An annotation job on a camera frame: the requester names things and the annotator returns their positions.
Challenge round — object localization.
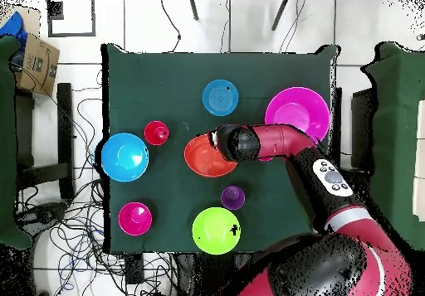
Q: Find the black metal stand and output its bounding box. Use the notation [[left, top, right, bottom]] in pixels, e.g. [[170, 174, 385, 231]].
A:
[[14, 82, 76, 201], [331, 86, 376, 177]]

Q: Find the blue bag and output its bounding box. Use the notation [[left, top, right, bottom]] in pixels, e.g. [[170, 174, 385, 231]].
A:
[[0, 11, 28, 50]]

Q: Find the plain cardboard box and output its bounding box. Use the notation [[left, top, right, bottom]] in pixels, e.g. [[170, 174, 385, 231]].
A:
[[0, 4, 42, 39]]

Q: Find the white box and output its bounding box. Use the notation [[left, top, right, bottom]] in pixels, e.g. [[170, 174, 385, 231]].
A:
[[412, 99, 425, 222]]

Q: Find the grey chair leg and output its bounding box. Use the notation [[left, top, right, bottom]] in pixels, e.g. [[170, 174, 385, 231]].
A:
[[188, 0, 200, 22], [271, 0, 290, 32]]

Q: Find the small red bowl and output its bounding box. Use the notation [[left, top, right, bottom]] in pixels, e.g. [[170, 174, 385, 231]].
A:
[[118, 201, 154, 237]]

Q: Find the orange bowl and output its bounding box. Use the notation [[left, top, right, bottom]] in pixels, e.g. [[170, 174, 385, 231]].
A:
[[183, 133, 239, 178]]

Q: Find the medium blue bowl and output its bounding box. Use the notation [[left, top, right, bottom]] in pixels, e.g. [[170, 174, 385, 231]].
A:
[[202, 79, 240, 117]]

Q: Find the black floor cable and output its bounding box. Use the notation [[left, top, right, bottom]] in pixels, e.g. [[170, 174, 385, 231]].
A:
[[160, 0, 183, 53]]

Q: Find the purple cup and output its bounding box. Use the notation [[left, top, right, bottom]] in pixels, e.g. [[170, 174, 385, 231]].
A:
[[220, 185, 247, 211]]

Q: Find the tangle of floor cables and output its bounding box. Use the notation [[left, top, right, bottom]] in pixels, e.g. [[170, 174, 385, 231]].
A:
[[19, 70, 187, 296]]

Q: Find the large pink bowl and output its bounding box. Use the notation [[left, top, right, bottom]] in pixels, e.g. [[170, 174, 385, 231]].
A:
[[264, 86, 331, 144]]

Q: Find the black pedestal foot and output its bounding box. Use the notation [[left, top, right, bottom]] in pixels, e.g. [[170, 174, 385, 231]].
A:
[[16, 201, 69, 234]]

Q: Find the large blue bowl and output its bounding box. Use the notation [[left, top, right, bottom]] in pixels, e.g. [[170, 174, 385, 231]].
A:
[[100, 132, 150, 183]]

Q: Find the green cloth covered table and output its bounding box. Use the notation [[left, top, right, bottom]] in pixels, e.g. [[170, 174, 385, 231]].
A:
[[361, 41, 425, 252], [0, 34, 34, 250]]

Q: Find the printed cardboard box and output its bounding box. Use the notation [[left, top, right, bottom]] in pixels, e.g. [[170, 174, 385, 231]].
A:
[[14, 32, 61, 97]]

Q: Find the dark green tablecloth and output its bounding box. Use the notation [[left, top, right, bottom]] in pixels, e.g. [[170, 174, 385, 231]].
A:
[[100, 42, 340, 255]]

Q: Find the green bowl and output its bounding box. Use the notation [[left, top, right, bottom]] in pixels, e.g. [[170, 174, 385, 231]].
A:
[[191, 206, 242, 256]]

